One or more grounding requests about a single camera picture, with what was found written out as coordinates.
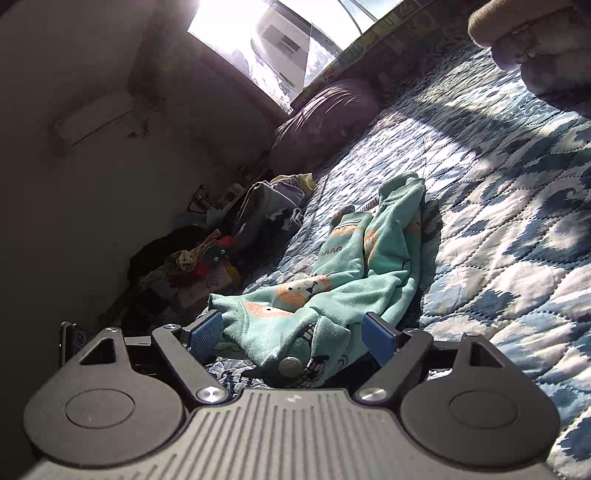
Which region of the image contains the teal printed fleece garment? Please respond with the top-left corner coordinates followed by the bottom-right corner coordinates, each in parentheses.
top-left (207, 173), bottom-right (425, 389)

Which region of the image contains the blue white patterned quilt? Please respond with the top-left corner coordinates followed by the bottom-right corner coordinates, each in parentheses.
top-left (202, 41), bottom-right (591, 480)

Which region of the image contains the clutter pile beside bed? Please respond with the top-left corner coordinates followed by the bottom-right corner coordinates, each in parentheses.
top-left (98, 184), bottom-right (243, 333)

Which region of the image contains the purple folded duvet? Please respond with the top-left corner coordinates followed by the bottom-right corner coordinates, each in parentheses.
top-left (269, 79), bottom-right (380, 175)

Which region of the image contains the colourful alphabet foam mat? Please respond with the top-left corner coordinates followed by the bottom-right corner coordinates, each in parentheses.
top-left (290, 0), bottom-right (478, 111)

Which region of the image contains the grey folded garment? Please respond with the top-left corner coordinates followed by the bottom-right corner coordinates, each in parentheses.
top-left (521, 50), bottom-right (590, 117)

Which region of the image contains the tan folded towel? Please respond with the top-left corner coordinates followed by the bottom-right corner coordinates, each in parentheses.
top-left (468, 0), bottom-right (590, 47)

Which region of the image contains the lilac folded garment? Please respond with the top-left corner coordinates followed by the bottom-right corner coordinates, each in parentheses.
top-left (491, 9), bottom-right (590, 71)

